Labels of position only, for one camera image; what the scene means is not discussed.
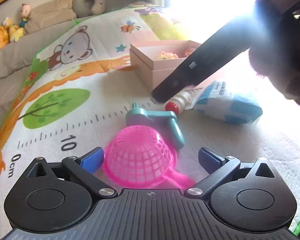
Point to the pink cardboard box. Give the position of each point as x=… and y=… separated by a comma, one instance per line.
x=143, y=57

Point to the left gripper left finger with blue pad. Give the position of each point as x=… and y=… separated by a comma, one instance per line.
x=81, y=171

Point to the small red white bottle toy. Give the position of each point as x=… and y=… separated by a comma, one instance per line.
x=181, y=102

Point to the small doll figure on sofa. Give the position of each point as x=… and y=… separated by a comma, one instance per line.
x=25, y=12

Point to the colourful cartoon play mat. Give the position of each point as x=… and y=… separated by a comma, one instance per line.
x=275, y=135

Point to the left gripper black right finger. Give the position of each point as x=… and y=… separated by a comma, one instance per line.
x=220, y=170

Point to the yellow plush toy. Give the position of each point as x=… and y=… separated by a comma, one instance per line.
x=14, y=32

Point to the grey neck pillow plush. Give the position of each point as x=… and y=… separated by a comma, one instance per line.
x=85, y=8

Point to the teal plastic toy faucet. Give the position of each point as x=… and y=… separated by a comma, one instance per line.
x=165, y=122

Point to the blue tissue pack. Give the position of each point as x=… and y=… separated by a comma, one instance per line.
x=224, y=101

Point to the pink plastic strainer basket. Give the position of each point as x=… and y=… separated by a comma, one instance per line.
x=138, y=157

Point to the beige pillow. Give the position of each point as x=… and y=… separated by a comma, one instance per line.
x=49, y=14

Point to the beige sofa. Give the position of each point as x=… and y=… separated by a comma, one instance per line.
x=56, y=74

